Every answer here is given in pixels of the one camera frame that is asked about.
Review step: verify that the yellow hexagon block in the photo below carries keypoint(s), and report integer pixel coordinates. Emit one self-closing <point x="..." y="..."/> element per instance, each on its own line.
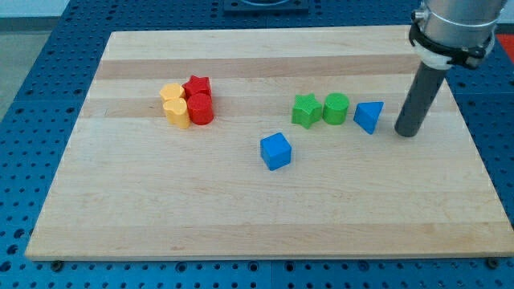
<point x="171" y="91"/>

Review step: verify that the blue triangle block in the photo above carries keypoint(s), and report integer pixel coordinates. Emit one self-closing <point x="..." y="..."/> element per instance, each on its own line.
<point x="367" y="115"/>

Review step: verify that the green circle block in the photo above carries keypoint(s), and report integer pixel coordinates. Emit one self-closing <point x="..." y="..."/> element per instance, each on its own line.
<point x="335" y="109"/>

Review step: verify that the light wooden board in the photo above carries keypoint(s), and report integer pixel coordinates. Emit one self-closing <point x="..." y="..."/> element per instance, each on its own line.
<point x="130" y="186"/>

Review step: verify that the yellow heart block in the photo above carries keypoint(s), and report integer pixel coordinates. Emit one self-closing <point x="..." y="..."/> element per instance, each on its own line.
<point x="176" y="112"/>

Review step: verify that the green star block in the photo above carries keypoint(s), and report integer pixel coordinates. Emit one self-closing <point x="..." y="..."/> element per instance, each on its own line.
<point x="306" y="110"/>

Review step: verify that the red circle block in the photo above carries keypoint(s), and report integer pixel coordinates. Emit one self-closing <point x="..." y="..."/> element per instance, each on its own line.
<point x="200" y="109"/>

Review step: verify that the blue cube block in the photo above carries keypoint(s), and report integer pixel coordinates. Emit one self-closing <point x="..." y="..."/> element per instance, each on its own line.
<point x="275" y="151"/>

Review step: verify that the dark mounting plate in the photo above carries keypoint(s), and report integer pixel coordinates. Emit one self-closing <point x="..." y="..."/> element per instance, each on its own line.
<point x="265" y="5"/>

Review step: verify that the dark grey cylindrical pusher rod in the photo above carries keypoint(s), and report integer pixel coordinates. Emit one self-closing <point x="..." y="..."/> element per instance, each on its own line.
<point x="420" y="97"/>

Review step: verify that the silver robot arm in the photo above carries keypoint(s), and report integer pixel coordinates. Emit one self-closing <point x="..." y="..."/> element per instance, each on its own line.
<point x="445" y="33"/>

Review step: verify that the red star block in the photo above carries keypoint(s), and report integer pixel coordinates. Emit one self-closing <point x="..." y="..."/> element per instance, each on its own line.
<point x="197" y="85"/>

